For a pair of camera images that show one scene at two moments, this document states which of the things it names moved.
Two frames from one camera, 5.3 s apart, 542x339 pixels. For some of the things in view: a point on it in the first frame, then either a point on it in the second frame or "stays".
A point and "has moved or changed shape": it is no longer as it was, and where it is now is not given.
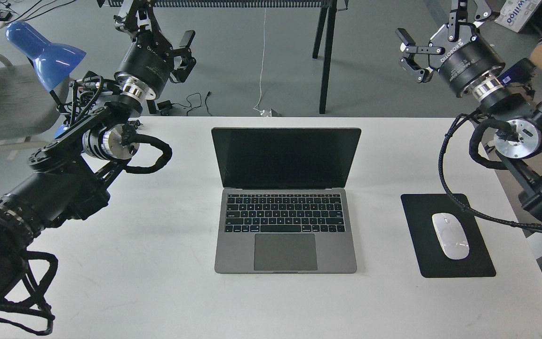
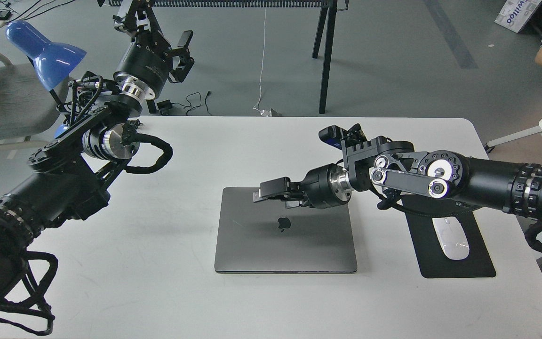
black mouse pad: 419,209 stays
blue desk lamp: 51,61 stays
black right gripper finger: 458,15 → 291,204
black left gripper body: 147,64 stays
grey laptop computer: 284,207 has moved or changed shape
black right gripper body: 469,63 → 323,187
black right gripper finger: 418,64 → 280,187
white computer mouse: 452,235 stays
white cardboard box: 514,13 stays
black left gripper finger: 180,75 stays
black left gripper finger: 141,12 stays
